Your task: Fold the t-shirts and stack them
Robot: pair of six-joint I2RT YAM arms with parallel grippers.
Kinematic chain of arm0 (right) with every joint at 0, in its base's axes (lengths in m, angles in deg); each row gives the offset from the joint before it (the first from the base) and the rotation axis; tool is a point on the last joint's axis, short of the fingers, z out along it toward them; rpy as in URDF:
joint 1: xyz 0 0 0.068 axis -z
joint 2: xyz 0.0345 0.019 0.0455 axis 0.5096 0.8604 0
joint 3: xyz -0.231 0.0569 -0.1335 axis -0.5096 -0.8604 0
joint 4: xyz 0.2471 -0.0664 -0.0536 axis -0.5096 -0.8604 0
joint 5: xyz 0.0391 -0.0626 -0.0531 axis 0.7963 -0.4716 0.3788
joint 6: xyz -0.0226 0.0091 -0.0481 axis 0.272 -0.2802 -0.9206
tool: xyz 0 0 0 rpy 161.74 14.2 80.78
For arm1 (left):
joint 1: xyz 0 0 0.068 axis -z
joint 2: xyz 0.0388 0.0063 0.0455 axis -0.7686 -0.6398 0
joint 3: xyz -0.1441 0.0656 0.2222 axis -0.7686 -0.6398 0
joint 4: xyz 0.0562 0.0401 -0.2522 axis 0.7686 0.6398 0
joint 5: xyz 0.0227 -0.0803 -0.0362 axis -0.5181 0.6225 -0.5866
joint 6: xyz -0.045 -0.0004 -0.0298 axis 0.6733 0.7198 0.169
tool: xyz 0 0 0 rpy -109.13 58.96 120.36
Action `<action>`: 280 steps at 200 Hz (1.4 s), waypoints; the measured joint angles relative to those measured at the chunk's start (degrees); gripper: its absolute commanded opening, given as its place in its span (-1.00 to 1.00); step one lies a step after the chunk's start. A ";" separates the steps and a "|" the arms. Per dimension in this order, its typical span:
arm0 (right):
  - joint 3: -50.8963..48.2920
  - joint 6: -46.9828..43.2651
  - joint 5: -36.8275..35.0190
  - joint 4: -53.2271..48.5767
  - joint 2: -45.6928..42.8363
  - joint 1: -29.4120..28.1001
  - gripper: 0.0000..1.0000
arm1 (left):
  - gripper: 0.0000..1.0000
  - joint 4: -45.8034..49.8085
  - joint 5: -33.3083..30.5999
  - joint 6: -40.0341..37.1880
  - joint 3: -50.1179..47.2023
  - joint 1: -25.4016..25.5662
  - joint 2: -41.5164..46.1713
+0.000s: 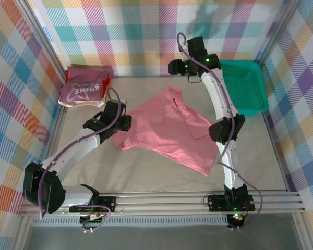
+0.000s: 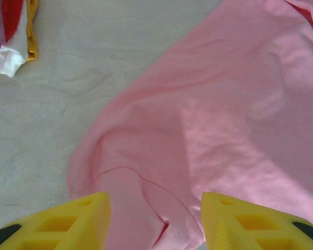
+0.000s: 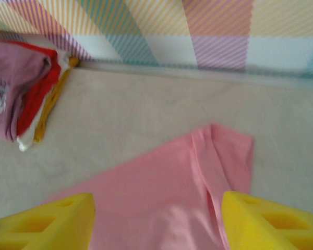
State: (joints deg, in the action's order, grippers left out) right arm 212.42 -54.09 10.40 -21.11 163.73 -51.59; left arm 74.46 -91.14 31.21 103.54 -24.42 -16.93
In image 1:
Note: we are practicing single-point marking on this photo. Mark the mauve folded printed t-shirt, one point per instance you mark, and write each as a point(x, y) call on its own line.
point(81, 78)

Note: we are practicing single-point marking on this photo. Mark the yellow folded t-shirt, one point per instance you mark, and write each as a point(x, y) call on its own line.
point(107, 95)

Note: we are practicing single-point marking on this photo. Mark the red folded t-shirt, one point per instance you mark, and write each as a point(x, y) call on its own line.
point(107, 83)

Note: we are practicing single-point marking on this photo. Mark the white folded t-shirt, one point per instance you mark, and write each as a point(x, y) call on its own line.
point(94, 104)

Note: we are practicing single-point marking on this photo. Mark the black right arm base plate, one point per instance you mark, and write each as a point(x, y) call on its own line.
point(215, 203)

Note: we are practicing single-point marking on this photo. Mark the pink t-shirt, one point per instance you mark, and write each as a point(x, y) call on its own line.
point(161, 125)

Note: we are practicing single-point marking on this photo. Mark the teal plastic mesh basket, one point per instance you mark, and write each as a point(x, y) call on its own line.
point(245, 86)

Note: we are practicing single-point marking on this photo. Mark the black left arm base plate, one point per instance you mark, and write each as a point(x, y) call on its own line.
point(110, 201)

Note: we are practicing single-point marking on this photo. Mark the aluminium frame post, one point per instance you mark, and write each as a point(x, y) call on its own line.
point(43, 39)
point(276, 31)

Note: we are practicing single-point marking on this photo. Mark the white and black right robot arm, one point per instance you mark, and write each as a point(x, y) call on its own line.
point(216, 88)

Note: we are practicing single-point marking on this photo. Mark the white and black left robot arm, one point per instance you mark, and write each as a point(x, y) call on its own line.
point(75, 151)

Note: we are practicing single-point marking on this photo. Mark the aluminium frame cross rail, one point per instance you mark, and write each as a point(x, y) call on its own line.
point(159, 201)

